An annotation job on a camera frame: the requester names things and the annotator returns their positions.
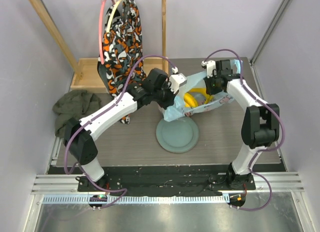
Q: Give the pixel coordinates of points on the slotted white cable duct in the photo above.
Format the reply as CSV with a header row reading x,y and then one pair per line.
x,y
128,200

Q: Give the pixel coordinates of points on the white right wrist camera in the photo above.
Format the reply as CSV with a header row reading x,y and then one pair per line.
x,y
210,67

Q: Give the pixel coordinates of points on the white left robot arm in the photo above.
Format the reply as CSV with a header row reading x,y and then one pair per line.
x,y
80,135

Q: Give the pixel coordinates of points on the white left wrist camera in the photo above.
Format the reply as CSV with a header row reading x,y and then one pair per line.
x,y
176,80

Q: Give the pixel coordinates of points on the pink clothes hanger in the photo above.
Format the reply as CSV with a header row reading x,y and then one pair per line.
x,y
100,29

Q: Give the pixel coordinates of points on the light blue cartoon plastic bag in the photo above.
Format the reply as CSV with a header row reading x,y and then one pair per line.
x,y
179,110

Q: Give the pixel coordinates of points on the cream clothes hanger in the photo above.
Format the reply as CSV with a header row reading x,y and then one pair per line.
x,y
110,19

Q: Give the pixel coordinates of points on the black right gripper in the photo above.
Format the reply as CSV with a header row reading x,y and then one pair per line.
x,y
211,85

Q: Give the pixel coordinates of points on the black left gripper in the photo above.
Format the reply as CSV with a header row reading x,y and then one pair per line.
x,y
170,101

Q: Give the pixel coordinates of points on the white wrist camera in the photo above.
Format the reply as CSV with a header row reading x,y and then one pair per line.
x,y
210,67
176,80

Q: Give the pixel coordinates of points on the olive green crumpled cloth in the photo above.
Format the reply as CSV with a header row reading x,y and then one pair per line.
x,y
74,104

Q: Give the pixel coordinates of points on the orange camouflage patterned garment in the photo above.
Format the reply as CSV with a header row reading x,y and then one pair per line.
x,y
122,48

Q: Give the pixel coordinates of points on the grey-green round plate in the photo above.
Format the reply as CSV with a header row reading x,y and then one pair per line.
x,y
178,136

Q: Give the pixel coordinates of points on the yellow fake banana bunch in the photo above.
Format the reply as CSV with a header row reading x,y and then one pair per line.
x,y
197,97

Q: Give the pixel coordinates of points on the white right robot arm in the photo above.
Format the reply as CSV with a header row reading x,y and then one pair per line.
x,y
260,126

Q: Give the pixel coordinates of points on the wooden clothes rack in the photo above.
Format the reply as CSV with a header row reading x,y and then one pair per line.
x,y
74,25

